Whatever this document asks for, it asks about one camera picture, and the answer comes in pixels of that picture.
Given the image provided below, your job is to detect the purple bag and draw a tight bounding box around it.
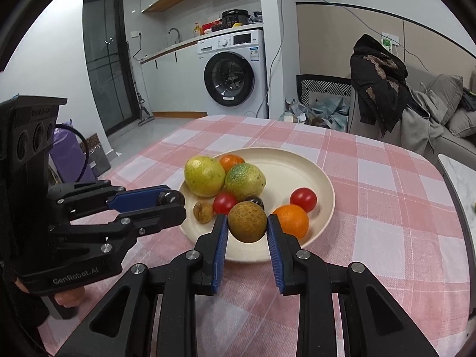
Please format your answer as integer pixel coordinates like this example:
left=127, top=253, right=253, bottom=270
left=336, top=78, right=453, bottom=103
left=48, top=119, right=95, bottom=184

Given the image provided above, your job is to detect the cream round plate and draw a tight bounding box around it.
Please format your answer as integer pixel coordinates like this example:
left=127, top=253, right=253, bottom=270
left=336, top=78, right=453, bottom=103
left=178, top=148, right=336, bottom=264

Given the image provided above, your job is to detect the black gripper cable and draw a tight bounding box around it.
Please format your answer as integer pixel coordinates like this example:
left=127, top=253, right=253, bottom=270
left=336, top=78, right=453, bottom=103
left=55, top=123, right=90, bottom=183

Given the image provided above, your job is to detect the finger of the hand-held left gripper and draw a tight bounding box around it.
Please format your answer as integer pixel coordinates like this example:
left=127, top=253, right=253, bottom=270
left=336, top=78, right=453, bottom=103
left=56, top=180, right=168, bottom=214
left=48, top=204, right=187, bottom=239

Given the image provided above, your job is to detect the person's left hand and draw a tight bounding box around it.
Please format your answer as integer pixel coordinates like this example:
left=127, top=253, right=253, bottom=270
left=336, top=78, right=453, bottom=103
left=54, top=288, right=83, bottom=309

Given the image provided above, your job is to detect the grey upright cushion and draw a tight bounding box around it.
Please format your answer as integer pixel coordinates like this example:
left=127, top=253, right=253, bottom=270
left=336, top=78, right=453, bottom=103
left=428, top=74, right=465, bottom=125

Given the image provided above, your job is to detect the white washing machine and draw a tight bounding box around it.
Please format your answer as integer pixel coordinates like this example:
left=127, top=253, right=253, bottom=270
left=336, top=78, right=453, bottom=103
left=196, top=29, right=269, bottom=120

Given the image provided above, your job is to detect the white counter cabinet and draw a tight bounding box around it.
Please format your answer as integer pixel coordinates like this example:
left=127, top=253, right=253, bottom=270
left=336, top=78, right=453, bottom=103
left=140, top=37, right=209, bottom=118

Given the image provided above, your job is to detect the black patterned chair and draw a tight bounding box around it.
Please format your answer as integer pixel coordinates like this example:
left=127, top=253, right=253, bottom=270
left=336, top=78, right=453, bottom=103
left=296, top=74, right=352, bottom=131

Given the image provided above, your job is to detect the person's left forearm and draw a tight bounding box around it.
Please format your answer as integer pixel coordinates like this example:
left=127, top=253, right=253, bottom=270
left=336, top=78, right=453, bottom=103
left=0, top=264, right=51, bottom=357

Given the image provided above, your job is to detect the black kitchen appliance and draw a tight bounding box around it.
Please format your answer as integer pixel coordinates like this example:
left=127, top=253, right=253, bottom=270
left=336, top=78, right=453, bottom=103
left=222, top=8, right=250, bottom=26

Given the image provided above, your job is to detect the black jacket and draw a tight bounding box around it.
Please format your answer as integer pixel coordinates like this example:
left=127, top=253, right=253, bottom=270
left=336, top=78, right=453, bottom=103
left=350, top=34, right=410, bottom=140

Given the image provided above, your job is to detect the grey flat cushion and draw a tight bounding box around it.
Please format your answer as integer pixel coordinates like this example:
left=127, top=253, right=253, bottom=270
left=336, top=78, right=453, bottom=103
left=446, top=108, right=476, bottom=138

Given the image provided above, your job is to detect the yellow mango fruit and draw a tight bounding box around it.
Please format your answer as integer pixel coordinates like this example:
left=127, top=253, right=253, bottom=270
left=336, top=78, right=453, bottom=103
left=184, top=155, right=226, bottom=198

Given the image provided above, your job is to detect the teal crumpled cloth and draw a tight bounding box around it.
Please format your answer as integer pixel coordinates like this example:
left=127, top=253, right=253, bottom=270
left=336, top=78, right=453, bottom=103
left=284, top=98, right=350, bottom=132

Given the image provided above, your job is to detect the red tomato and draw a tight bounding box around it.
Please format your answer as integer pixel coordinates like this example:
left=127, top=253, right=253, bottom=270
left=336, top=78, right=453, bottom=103
left=213, top=192, right=239, bottom=215
left=289, top=187, right=318, bottom=212

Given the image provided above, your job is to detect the green yellow citrus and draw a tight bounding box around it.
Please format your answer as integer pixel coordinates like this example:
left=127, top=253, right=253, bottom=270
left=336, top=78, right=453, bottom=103
left=225, top=164, right=267, bottom=201

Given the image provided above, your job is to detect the small brown walnut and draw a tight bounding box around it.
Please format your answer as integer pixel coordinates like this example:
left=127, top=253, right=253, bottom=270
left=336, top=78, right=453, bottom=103
left=193, top=201, right=215, bottom=224

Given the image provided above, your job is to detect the small orange mandarin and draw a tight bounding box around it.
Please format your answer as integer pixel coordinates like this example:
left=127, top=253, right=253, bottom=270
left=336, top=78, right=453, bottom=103
left=273, top=204, right=310, bottom=239

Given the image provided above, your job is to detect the white power cable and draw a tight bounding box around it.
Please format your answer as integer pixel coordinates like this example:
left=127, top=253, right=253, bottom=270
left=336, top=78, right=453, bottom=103
left=266, top=0, right=283, bottom=120

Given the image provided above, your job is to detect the grey sofa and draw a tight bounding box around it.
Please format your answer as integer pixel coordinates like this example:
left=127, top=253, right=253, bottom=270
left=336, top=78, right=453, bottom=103
left=347, top=71, right=476, bottom=164

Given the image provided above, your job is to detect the pink checked tablecloth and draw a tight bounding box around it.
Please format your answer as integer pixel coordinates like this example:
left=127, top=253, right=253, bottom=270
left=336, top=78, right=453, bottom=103
left=37, top=115, right=473, bottom=357

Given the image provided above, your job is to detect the orange tangerine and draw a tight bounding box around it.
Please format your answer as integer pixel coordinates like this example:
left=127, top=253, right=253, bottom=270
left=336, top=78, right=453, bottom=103
left=219, top=154, right=246, bottom=173

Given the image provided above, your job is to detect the black glass door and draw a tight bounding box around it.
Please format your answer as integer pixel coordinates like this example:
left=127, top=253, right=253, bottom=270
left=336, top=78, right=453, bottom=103
left=82, top=0, right=136, bottom=136

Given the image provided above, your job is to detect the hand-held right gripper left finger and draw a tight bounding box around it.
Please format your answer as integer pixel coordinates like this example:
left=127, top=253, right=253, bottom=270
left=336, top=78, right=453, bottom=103
left=56, top=214, right=229, bottom=357

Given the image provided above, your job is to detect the white marble side table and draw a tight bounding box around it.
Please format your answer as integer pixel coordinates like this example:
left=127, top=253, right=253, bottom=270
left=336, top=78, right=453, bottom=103
left=438, top=154, right=476, bottom=253

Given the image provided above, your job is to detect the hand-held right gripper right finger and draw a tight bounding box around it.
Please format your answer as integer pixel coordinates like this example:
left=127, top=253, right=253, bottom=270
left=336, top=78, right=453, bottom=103
left=267, top=214, right=439, bottom=357

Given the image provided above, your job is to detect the brown flat package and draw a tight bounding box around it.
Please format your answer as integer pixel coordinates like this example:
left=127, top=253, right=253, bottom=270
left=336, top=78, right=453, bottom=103
left=85, top=133, right=111, bottom=173

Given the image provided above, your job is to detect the brown longan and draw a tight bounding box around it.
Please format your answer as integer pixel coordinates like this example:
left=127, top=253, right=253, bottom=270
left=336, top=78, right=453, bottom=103
left=228, top=201, right=268, bottom=243

